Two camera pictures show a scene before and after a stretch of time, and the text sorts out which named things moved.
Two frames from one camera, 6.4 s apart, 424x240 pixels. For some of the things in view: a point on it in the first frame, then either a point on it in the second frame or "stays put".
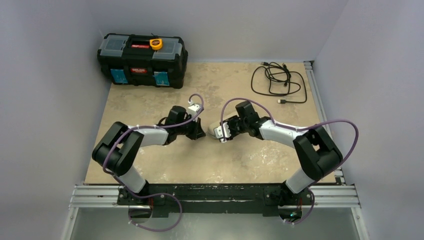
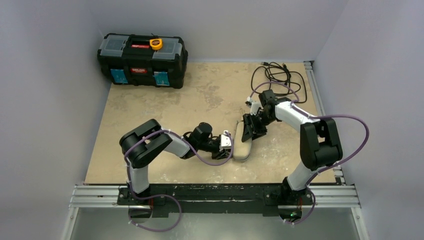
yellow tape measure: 156,44 stays put
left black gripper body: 195,128 -> 220,152
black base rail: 167,199 stays put
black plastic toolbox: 128,59 stays put
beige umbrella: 211,127 -> 241,150
